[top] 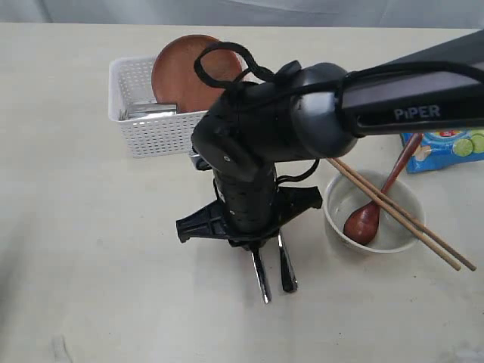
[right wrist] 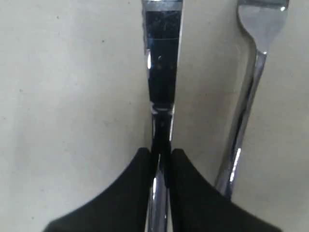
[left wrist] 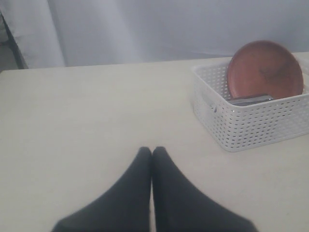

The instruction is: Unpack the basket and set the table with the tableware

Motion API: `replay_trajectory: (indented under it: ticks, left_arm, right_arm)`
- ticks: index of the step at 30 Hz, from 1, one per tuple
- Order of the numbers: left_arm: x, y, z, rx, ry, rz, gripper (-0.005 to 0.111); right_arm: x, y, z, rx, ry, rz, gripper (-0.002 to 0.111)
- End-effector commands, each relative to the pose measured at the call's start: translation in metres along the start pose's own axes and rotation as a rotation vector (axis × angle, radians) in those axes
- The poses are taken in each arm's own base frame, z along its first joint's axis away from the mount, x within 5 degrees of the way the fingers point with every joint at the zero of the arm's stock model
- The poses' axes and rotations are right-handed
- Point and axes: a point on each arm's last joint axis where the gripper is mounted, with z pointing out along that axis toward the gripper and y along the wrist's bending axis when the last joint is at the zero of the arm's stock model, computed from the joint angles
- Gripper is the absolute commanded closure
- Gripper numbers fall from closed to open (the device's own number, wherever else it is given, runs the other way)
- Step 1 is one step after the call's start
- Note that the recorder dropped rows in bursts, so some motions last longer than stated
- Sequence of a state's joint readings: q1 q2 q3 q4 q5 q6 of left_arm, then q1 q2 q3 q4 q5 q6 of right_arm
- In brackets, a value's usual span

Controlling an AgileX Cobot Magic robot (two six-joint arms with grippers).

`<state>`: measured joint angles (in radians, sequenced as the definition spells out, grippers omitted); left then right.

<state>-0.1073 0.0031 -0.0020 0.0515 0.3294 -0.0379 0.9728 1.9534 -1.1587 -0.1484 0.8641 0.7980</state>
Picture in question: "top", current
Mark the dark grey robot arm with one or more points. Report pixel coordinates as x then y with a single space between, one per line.
312 113

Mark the silver table knife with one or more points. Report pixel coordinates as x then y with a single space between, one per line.
261 275

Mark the shiny metal cup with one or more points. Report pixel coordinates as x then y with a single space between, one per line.
148 110

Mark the blue chip bag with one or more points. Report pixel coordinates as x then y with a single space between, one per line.
439 150

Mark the brown wooden spoon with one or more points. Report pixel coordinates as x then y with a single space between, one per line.
362 225

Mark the silver metal fork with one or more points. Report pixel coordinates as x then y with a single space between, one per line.
288 278

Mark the brown round plate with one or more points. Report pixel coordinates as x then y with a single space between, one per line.
174 81

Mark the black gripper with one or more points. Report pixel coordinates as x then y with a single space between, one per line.
242 136

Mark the wooden chopstick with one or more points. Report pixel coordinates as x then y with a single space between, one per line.
436 238
380 199

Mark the white plastic perforated basket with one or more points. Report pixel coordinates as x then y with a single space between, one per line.
130 83

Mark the white ceramic bowl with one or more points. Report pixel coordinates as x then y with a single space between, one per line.
342 197

